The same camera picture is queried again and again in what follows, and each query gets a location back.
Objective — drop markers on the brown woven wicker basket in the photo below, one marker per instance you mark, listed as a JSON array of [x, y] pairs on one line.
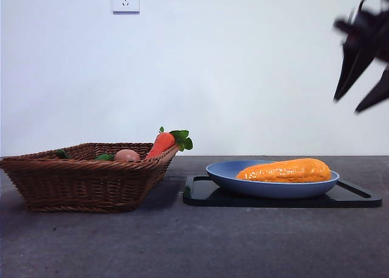
[[85, 183]]

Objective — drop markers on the blue round plate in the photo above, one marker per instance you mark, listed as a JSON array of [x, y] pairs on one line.
[[273, 189]]

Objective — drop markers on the brown egg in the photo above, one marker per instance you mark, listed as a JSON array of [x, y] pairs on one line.
[[127, 155]]

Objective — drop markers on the dark green vegetable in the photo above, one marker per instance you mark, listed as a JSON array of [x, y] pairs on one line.
[[62, 154], [104, 157]]

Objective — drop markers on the orange carrot with green leaves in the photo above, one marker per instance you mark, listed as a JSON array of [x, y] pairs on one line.
[[161, 144]]

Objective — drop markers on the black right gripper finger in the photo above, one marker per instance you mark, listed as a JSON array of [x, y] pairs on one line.
[[378, 95], [352, 68]]

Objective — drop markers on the black rectangular tray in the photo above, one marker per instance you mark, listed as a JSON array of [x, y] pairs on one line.
[[200, 199]]

